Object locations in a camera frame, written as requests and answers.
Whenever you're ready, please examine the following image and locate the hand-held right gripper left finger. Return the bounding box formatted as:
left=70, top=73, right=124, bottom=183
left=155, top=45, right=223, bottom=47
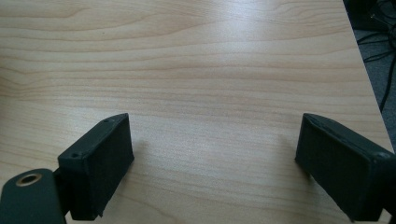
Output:
left=57, top=112, right=135, bottom=221

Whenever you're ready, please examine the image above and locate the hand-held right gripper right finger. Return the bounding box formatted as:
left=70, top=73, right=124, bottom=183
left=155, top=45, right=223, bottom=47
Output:
left=294, top=112, right=396, bottom=222

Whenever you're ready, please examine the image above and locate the black cable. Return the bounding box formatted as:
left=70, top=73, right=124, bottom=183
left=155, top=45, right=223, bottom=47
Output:
left=356, top=0, right=396, bottom=114

